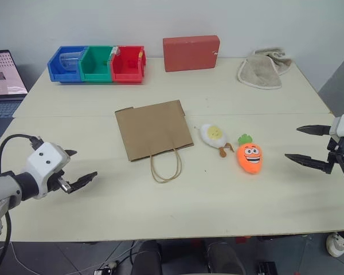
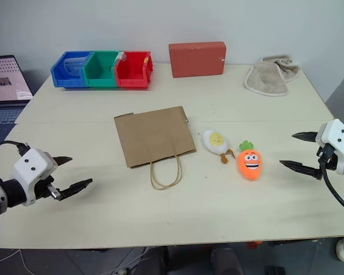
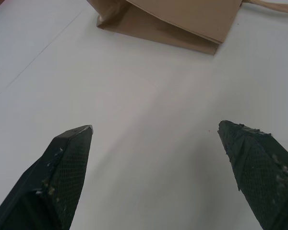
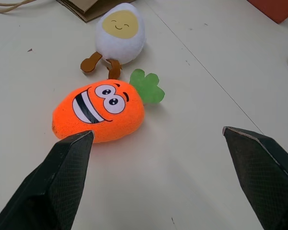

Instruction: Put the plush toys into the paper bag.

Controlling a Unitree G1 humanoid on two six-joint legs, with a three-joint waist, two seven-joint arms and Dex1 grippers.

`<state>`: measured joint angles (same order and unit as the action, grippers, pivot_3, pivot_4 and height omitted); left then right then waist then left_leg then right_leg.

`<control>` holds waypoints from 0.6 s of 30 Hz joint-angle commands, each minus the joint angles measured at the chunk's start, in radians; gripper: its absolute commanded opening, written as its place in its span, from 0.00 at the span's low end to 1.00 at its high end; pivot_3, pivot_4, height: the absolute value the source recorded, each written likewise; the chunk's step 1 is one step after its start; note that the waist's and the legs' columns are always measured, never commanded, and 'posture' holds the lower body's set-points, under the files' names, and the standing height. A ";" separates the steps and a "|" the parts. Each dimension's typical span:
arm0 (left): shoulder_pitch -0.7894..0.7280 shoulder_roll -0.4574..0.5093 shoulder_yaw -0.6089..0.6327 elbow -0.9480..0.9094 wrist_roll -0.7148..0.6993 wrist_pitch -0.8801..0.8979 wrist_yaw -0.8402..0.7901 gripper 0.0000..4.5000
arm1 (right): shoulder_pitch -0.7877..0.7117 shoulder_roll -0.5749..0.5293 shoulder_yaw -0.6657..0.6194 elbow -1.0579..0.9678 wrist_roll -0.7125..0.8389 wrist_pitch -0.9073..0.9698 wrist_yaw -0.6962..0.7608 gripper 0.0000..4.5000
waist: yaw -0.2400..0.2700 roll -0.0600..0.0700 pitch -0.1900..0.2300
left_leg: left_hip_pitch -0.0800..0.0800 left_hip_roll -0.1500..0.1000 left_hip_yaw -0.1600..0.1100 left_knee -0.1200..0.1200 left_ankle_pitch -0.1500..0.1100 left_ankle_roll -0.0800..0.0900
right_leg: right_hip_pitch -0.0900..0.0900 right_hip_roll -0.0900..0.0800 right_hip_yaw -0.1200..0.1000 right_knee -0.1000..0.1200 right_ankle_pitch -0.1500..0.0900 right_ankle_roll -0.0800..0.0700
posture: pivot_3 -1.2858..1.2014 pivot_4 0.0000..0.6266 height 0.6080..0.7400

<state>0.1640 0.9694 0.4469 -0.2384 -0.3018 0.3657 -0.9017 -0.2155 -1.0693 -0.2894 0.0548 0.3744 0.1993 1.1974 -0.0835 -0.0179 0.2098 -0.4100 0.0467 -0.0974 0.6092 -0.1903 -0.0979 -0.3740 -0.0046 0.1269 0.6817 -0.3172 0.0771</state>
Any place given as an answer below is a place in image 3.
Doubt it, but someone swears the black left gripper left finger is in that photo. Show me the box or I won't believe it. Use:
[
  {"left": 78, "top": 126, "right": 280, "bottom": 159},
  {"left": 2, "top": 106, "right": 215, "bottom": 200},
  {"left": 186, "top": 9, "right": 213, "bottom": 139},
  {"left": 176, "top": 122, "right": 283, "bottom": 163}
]
[{"left": 0, "top": 124, "right": 94, "bottom": 230}]

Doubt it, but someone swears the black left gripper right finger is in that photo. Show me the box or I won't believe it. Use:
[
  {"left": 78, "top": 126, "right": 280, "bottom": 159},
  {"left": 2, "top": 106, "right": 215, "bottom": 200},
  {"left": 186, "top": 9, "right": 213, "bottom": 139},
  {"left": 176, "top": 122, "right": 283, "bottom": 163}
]
[{"left": 217, "top": 120, "right": 288, "bottom": 230}]

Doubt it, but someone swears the brown paper bag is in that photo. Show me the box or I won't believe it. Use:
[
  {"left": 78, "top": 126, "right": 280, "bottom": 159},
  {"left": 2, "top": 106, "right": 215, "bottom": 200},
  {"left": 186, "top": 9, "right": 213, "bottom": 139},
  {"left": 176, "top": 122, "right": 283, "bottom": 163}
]
[{"left": 89, "top": 0, "right": 288, "bottom": 56}]

